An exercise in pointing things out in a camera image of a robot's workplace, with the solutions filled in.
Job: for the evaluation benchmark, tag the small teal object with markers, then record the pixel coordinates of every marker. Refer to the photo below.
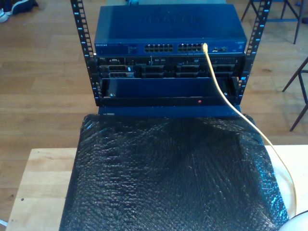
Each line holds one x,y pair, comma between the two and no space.
133,2

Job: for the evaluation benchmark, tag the blue flat panel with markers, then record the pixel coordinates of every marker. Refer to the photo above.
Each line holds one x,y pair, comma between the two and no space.
168,111

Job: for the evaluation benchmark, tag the black bubble wrap mat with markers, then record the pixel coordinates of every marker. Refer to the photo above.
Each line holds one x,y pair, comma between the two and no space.
156,180

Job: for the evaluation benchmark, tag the dark metal chair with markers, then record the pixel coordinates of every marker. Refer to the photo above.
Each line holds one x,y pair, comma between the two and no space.
295,75

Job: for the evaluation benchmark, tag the black rack server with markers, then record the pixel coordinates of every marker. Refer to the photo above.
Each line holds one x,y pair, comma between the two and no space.
168,69

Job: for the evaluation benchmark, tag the black rack shelf tray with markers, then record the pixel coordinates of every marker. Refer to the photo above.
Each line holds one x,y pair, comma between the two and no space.
156,102

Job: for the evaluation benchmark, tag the white sneaker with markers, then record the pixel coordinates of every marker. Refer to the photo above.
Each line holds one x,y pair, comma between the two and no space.
3,15

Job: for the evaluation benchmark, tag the small white strip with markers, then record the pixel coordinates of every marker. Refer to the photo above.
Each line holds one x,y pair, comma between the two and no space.
3,222

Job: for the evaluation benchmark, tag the dark sneaker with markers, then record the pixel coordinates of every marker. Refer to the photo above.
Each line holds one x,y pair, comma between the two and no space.
24,6

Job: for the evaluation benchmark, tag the blue network switch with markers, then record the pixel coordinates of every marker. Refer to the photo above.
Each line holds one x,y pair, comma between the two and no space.
168,29

